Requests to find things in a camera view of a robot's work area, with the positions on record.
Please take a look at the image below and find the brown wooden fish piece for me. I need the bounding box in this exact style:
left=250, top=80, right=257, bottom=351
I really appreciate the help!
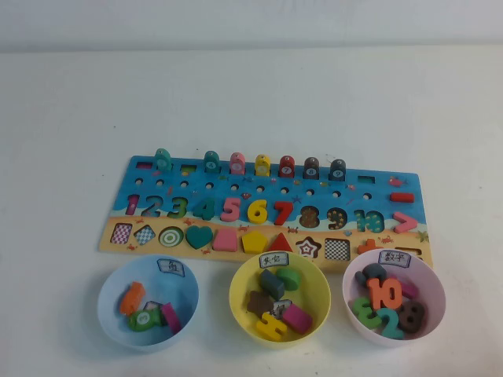
left=303, top=156, right=321, bottom=181

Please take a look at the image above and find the yellow wooden fish piece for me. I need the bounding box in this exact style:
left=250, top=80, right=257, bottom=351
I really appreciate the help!
left=254, top=153, right=272, bottom=178

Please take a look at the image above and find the pink wooden fish piece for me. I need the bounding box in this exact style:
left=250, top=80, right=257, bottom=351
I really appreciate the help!
left=229, top=152, right=247, bottom=176

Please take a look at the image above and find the red wooden fish piece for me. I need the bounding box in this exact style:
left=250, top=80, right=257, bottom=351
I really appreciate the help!
left=278, top=155, right=296, bottom=178

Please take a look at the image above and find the teal fish piece number four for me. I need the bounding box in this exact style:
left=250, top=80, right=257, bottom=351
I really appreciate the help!
left=203, top=150, right=221, bottom=174

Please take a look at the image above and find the green number three on board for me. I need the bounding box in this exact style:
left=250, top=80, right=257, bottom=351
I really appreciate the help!
left=167, top=196, right=189, bottom=220

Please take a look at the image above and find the paper label on yellow bowl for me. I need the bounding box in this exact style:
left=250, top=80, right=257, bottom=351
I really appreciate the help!
left=258, top=251, right=290, bottom=270

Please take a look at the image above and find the dark grey wooden fish piece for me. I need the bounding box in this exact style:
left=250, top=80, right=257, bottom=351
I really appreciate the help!
left=329, top=159, right=347, bottom=182

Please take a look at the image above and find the teal wooden fish piece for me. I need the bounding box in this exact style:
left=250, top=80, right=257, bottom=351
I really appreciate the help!
left=152, top=147, right=174, bottom=172

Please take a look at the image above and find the blue number two on board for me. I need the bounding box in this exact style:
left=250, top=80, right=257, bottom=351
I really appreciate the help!
left=140, top=195, right=162, bottom=218

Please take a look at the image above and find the yellow plastic bowl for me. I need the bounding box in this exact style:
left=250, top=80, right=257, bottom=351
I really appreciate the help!
left=229, top=251, right=332, bottom=351

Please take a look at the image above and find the colourful wooden puzzle board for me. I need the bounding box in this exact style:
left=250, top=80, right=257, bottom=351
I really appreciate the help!
left=97, top=155, right=433, bottom=272

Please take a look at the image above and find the yellow number piece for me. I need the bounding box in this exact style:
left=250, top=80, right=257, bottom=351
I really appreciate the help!
left=255, top=310, right=288, bottom=341

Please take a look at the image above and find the paper label on pink bowl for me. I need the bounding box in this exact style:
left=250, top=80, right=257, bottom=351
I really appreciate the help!
left=378, top=249, right=412, bottom=268

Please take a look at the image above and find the green number three in bowl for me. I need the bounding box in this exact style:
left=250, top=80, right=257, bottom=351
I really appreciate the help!
left=351, top=296, right=382, bottom=328

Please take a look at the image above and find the orange wooden fish piece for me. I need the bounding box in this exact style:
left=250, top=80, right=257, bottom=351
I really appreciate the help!
left=119, top=280, right=147, bottom=317

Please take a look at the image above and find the green wooden fish piece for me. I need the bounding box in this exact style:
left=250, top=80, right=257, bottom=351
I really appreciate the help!
left=127, top=306, right=166, bottom=333

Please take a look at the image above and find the light blue plastic bowl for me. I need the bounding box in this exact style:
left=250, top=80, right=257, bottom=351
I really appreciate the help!
left=97, top=254, right=200, bottom=347

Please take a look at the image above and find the blue number two in bowl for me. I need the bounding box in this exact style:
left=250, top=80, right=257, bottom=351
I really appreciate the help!
left=375, top=308, right=406, bottom=339

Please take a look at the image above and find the pink plastic bowl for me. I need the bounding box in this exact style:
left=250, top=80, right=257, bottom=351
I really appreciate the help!
left=341, top=247, right=447, bottom=349

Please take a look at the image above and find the yellow wooden number six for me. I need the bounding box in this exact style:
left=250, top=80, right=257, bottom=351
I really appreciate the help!
left=246, top=199, right=269, bottom=225

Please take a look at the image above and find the pink wooden number five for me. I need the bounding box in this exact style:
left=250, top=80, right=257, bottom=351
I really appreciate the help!
left=219, top=196, right=243, bottom=223

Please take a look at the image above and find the red wooden number seven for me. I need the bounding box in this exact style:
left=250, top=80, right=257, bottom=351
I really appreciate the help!
left=273, top=200, right=295, bottom=226

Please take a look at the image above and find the teal wooden number four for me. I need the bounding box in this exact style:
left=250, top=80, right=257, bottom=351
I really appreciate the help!
left=191, top=198, right=217, bottom=221

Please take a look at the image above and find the yellow wooden pentagon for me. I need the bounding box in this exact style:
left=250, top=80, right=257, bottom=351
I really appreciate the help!
left=240, top=230, right=268, bottom=254

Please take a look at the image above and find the pink wooden trapezoid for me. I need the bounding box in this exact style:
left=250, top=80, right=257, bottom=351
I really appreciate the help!
left=212, top=229, right=239, bottom=252

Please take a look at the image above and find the red wooden triangle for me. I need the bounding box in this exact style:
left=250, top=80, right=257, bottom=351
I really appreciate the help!
left=268, top=232, right=296, bottom=254

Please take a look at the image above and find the teal wooden heart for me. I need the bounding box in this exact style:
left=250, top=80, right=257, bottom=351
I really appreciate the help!
left=185, top=225, right=215, bottom=250

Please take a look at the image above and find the dark blue-grey wooden block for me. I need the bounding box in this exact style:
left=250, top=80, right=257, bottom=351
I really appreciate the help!
left=258, top=269, right=287, bottom=299

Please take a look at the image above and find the green wooden disc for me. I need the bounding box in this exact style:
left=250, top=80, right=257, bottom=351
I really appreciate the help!
left=274, top=267, right=303, bottom=292

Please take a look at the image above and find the brown wooden star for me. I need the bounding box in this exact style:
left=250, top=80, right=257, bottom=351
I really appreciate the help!
left=246, top=290, right=274, bottom=316

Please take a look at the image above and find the orange wooden plus sign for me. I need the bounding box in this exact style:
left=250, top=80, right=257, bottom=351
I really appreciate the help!
left=356, top=238, right=380, bottom=255

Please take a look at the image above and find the magenta wooden rectangle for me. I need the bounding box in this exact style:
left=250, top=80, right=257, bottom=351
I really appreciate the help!
left=281, top=304, right=314, bottom=335

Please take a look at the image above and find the dark grey wooden number nine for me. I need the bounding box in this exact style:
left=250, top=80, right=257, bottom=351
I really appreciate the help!
left=354, top=262, right=388, bottom=286

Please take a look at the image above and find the magenta wooden block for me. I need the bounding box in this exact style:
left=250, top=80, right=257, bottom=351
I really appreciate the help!
left=160, top=302, right=184, bottom=335

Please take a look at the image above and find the pink wooden greater-than sign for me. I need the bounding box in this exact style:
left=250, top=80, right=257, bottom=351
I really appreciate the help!
left=392, top=210, right=419, bottom=235

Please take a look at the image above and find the orange wooden number ten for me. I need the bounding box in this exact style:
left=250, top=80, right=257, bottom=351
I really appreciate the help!
left=365, top=276, right=404, bottom=311

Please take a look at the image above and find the brown wooden number eight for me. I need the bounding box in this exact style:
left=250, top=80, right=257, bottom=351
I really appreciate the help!
left=397, top=300, right=428, bottom=334

